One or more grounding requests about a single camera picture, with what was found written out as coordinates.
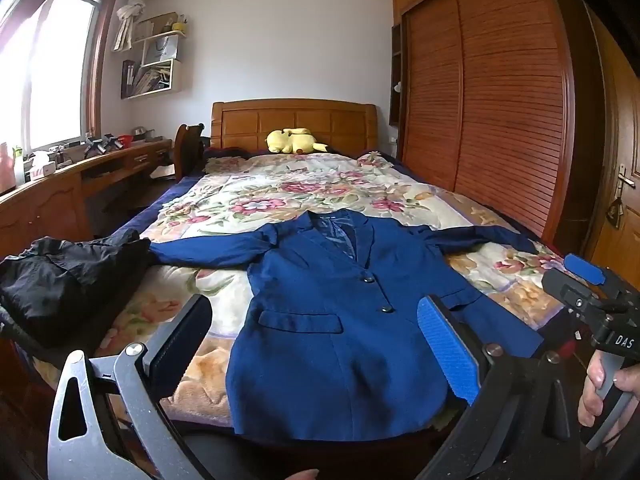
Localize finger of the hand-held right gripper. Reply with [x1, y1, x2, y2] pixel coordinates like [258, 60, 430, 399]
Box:
[564, 254, 622, 297]
[542, 268, 602, 314]

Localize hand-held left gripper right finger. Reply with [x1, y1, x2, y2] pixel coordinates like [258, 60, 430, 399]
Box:
[417, 295, 573, 480]

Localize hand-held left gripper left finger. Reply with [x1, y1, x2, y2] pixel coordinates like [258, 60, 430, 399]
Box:
[46, 294, 215, 480]

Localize blue suit jacket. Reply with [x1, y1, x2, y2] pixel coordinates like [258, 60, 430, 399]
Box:
[149, 209, 545, 443]

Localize black clothes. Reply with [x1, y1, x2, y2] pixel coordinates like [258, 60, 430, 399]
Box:
[0, 230, 153, 350]

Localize person's right hand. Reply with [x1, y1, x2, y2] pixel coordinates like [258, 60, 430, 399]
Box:
[577, 357, 640, 429]

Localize person's grey clothing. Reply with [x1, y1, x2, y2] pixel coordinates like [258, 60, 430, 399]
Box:
[177, 427, 451, 480]

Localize dark blue bed sheet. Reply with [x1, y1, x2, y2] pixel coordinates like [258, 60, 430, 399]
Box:
[106, 177, 178, 241]

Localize wooden door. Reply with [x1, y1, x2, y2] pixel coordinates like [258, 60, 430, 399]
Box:
[550, 0, 640, 311]

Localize floral blanket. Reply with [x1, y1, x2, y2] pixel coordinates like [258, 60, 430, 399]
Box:
[95, 152, 593, 423]

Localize long wooden desk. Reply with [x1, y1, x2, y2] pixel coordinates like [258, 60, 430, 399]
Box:
[0, 137, 174, 248]

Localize wooden chair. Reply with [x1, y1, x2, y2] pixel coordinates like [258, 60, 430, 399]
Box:
[172, 122, 207, 184]

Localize wooden slatted wardrobe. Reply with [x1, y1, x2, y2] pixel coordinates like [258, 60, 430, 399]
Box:
[390, 0, 577, 242]

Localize black metal tool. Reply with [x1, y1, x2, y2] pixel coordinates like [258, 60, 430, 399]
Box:
[84, 132, 124, 157]

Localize white tissue box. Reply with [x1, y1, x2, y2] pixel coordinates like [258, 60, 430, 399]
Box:
[27, 152, 57, 182]

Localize yellow plush toy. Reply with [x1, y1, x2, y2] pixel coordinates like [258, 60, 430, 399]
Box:
[265, 127, 329, 156]

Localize wooden bed headboard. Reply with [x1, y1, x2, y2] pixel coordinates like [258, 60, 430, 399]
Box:
[210, 100, 379, 155]

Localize stack of papers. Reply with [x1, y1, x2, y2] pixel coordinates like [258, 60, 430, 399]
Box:
[135, 62, 174, 95]

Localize wooden open shelf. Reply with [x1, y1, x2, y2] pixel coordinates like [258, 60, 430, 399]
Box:
[389, 22, 405, 128]

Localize window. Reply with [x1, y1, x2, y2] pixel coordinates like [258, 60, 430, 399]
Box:
[0, 0, 110, 161]

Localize white paper bag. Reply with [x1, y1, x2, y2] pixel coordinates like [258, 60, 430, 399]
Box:
[144, 35, 179, 62]

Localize small cardboard box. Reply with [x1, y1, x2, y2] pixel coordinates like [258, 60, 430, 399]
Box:
[135, 12, 177, 39]

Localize tied white curtain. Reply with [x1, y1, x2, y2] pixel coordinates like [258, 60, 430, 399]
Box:
[112, 0, 157, 54]

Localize brass door handle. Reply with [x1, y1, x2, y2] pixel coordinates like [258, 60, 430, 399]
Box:
[616, 164, 637, 197]

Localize white wall shelf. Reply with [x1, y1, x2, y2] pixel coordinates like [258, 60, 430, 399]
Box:
[120, 29, 189, 101]

